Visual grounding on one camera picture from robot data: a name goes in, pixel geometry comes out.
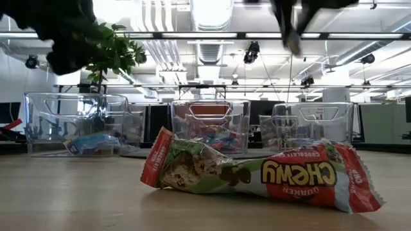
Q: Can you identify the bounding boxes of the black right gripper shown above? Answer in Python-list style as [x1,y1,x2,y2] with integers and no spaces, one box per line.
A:
[270,0,360,58]

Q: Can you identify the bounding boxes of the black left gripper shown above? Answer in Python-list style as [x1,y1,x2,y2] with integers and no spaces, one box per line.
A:
[46,27,104,76]

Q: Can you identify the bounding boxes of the blue red wrapper granola bar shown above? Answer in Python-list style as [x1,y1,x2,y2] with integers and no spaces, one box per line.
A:
[205,134,242,151]

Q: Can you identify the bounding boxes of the Chewy chocolate chip granola bar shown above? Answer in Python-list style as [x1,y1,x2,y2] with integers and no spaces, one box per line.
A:
[140,126,386,214]

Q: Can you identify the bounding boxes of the green potted plant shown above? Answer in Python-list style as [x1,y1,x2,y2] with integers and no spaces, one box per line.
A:
[85,21,148,94]

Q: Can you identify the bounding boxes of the clear plastic bin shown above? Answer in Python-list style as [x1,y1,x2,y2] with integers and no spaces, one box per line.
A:
[258,101,354,153]
[24,92,147,158]
[170,99,251,155]

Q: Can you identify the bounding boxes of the white box unit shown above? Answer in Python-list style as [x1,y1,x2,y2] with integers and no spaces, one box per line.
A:
[322,87,351,103]

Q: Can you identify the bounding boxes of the black computer monitor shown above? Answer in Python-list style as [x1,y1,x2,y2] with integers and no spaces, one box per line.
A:
[0,101,22,124]

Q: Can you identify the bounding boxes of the red strip object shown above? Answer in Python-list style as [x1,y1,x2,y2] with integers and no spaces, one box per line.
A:
[0,117,24,132]

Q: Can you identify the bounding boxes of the grey office partition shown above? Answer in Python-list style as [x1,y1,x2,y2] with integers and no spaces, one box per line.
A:
[357,102,408,146]

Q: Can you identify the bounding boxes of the black mat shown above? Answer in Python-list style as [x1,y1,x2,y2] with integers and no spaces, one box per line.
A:
[120,147,280,160]

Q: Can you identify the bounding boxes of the thin black overhead frame beam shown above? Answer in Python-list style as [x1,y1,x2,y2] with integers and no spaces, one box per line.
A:
[53,83,411,90]

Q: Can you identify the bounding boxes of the silver ceiling ventilation duct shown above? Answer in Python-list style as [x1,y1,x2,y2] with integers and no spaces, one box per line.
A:
[189,0,236,65]

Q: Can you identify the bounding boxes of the thick black overhead frame beam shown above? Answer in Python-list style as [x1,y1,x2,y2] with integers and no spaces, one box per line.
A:
[0,31,411,41]

